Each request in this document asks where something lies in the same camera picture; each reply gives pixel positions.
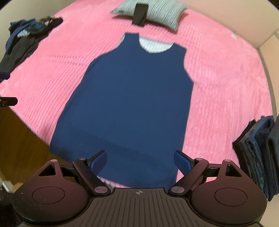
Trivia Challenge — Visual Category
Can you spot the navy blue sleeveless top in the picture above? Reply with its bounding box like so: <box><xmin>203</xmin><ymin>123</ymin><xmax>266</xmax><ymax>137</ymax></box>
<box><xmin>50</xmin><ymin>33</ymin><xmax>193</xmax><ymax>189</ymax></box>

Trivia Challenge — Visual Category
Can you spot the dark clothes pile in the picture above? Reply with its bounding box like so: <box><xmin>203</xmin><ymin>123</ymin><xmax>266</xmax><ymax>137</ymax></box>
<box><xmin>1</xmin><ymin>17</ymin><xmax>63</xmax><ymax>73</ymax></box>

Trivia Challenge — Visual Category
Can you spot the brown wooden bedside cabinet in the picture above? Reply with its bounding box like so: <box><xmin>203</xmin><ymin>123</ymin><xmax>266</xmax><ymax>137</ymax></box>
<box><xmin>1</xmin><ymin>107</ymin><xmax>65</xmax><ymax>192</ymax></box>

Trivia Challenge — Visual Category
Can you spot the folded blue jeans stack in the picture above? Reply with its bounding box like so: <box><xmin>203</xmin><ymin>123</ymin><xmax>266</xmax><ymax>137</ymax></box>
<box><xmin>232</xmin><ymin>116</ymin><xmax>278</xmax><ymax>201</ymax></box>

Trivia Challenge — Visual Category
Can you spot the pink fluffy bed blanket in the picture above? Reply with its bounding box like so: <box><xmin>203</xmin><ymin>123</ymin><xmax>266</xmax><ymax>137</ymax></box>
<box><xmin>0</xmin><ymin>0</ymin><xmax>274</xmax><ymax>190</ymax></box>

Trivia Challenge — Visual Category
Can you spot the grey striped pillow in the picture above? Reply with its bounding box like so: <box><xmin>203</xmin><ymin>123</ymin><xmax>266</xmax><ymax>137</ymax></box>
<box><xmin>111</xmin><ymin>0</ymin><xmax>188</xmax><ymax>31</ymax></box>

